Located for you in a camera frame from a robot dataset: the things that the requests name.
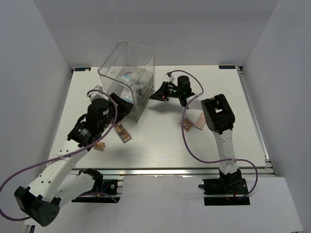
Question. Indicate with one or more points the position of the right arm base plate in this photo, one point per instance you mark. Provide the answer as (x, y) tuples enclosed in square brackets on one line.
[(215, 193)]

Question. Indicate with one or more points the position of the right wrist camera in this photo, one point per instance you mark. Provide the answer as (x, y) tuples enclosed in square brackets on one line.
[(169, 77)]

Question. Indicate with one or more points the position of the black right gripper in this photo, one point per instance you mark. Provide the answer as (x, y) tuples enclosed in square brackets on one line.
[(162, 94)]

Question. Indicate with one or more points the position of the foundation bottle near front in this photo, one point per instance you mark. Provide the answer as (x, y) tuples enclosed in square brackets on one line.
[(99, 146)]

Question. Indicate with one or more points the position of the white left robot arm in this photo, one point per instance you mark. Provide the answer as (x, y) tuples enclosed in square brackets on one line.
[(43, 198)]

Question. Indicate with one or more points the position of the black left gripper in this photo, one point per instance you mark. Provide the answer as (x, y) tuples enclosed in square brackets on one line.
[(123, 108)]

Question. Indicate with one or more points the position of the pink makeup box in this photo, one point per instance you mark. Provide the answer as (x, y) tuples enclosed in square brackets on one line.
[(200, 123)]

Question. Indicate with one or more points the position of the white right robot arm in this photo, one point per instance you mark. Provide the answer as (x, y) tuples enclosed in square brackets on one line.
[(220, 120)]

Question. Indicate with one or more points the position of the long square-pan eyeshadow palette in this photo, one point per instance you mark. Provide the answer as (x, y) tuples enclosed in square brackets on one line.
[(122, 133)]

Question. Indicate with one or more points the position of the aluminium front rail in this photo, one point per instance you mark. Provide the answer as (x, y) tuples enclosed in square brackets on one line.
[(201, 171)]

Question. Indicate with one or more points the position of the smoked acrylic drawer organizer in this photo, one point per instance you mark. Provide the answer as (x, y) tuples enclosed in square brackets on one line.
[(147, 86)]

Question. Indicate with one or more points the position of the white cotton pad pack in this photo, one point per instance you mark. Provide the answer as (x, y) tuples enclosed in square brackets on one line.
[(130, 94), (131, 78)]

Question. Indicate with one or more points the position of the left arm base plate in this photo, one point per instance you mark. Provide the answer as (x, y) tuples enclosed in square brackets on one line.
[(104, 190)]

